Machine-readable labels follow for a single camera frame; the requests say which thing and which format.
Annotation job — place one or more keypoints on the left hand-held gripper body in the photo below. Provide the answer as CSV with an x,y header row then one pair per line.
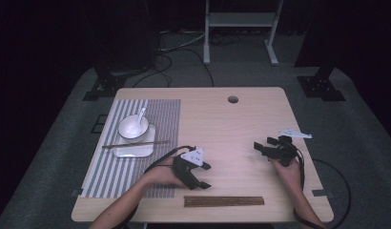
x,y
187,171

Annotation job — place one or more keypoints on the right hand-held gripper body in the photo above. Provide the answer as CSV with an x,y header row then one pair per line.
x,y
284,152

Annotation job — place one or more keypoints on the row of brown chopsticks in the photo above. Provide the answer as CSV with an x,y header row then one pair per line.
x,y
223,201

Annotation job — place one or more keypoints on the single wooden chopstick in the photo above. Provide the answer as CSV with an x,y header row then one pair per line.
x,y
152,142

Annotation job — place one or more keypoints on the white square plate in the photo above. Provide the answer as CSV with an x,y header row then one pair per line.
x,y
133,152

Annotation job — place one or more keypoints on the person's left hand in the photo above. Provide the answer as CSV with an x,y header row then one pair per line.
x,y
163,175

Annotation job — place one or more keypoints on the person's right hand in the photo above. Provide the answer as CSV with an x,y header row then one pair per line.
x,y
292,176

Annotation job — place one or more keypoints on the grey striped placemat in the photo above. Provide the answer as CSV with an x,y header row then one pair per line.
x,y
166,127

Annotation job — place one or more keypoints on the grey tape piece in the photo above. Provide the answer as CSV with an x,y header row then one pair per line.
x,y
322,193

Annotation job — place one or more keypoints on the white ceramic spoon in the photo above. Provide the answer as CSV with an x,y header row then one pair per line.
x,y
140,119

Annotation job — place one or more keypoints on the white ceramic bowl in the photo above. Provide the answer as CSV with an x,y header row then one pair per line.
x,y
130,129

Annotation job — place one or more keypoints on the black stand base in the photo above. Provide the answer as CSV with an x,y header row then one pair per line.
x,y
320,87
104,86

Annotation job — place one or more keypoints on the black floor socket box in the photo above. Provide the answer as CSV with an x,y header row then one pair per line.
x,y
98,124

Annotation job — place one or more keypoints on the white metal stand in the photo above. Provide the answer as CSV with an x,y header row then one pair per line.
x,y
241,19

